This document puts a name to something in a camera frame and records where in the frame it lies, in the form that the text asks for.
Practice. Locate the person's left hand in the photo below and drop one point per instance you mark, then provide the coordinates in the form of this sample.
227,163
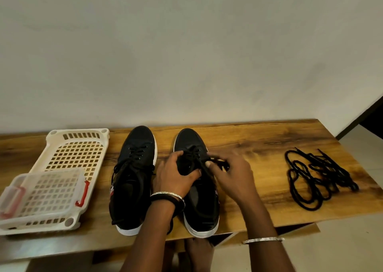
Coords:
167,179

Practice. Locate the person's right hand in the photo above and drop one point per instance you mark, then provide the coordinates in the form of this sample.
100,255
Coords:
235,180

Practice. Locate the person's left thumb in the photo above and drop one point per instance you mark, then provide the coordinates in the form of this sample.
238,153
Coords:
191,175

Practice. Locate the person's right thumb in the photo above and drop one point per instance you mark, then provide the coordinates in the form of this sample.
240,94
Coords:
211,167

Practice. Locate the black sneaker with lace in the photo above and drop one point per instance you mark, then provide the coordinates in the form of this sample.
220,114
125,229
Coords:
200,209

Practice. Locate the person's right forearm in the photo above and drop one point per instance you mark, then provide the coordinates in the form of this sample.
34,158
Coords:
263,235

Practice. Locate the person's left forearm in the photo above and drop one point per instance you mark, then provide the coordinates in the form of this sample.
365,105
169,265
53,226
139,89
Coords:
149,238

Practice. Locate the silver bangle on left wrist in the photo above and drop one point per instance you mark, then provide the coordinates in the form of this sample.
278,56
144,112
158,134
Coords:
167,193

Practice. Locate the silver bangle on wrist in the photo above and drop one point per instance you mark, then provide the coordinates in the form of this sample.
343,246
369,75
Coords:
167,193
263,240

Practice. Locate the black wrist band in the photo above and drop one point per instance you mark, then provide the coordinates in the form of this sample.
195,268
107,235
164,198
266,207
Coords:
172,200

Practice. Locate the black sneaker with red mark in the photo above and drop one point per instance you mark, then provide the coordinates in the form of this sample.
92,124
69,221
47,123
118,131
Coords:
131,197

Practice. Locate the person's bare foot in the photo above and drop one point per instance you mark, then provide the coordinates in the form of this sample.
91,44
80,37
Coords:
199,255

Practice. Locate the silver bangle on right wrist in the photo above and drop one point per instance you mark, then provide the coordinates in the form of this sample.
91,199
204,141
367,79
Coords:
263,240

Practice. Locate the loose black shoelace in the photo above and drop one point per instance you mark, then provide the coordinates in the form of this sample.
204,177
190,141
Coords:
338,173
302,188

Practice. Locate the white perforated plastic tray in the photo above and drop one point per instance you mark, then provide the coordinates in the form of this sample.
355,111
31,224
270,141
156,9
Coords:
74,152

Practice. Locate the wooden table lower frame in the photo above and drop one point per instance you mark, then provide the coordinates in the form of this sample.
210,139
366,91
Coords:
269,235

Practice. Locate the dark door frame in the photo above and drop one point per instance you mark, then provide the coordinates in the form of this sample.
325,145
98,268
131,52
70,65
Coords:
363,116

